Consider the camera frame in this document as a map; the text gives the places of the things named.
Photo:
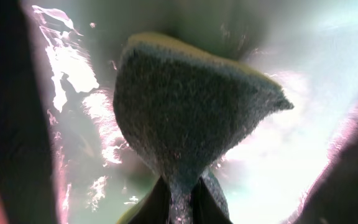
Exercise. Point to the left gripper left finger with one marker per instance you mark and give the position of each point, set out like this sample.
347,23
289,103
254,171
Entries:
152,209

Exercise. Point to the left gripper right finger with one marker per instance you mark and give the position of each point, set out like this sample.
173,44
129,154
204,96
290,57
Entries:
205,209

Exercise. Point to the dark green scrub sponge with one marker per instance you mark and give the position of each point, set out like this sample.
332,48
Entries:
181,108

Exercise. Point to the rectangular green water tray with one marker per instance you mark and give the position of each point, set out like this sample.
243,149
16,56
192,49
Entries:
310,47

